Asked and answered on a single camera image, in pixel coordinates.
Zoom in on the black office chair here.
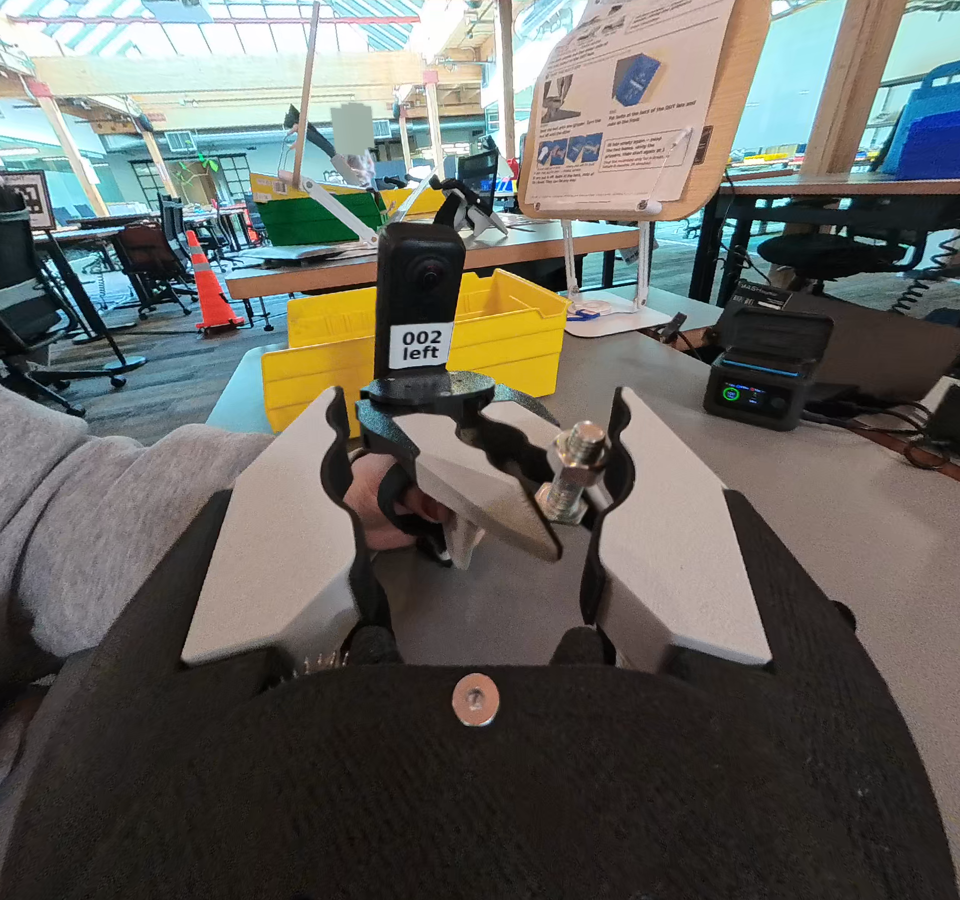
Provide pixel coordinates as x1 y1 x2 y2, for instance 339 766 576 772
0 188 147 417
112 221 200 320

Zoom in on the brown desk black frame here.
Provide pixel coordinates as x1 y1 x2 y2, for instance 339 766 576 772
686 169 960 309

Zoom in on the small black charger box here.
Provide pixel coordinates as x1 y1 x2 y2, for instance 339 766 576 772
921 375 960 459

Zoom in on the person's left hand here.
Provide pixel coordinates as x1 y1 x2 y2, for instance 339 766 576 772
342 450 455 552

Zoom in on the orange traffic cone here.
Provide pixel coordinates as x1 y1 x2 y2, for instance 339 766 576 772
186 229 245 331

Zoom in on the black framed tag sign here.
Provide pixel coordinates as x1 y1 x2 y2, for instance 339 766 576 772
0 171 54 230

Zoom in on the wooden post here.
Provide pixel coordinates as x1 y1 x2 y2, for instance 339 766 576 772
798 0 931 175

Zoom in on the printed instruction sheet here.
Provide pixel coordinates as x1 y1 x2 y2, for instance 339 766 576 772
519 0 759 210

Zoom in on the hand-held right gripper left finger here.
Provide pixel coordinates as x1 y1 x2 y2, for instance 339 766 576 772
180 386 397 667

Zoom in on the silver hex nut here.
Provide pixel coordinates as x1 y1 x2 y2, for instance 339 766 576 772
546 431 605 492

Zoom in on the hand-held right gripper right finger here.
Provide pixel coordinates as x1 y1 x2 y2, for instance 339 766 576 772
581 386 774 675

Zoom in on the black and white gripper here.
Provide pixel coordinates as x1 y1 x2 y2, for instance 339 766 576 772
431 176 511 237

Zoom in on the silver bolt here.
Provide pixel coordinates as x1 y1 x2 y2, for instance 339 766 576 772
534 420 610 528

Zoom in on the wooden document holder stand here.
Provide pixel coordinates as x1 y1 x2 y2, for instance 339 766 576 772
517 0 774 339

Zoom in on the person's left forearm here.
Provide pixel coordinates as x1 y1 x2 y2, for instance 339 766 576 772
0 383 275 661

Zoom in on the black battery charging case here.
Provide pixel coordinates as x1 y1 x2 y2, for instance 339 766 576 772
702 305 835 432

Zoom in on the black round stool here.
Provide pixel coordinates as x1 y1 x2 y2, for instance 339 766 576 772
757 233 894 294

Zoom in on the coiled black cable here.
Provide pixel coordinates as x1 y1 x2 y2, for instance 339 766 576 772
891 233 960 312

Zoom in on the green plastic bin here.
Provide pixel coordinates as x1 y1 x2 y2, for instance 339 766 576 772
258 191 387 247

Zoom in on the long wooden table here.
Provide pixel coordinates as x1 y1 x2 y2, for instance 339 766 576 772
225 219 654 331

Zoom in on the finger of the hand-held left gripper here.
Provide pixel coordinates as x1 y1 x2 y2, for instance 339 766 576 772
459 389 562 500
412 413 565 565

